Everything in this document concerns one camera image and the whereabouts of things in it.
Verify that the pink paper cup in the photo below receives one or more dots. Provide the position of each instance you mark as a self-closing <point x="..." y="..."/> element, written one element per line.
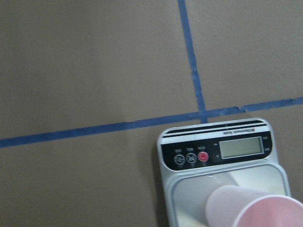
<point x="234" y="206"/>

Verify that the silver digital kitchen scale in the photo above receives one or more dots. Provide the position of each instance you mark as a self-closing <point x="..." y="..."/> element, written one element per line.
<point x="195" y="160"/>

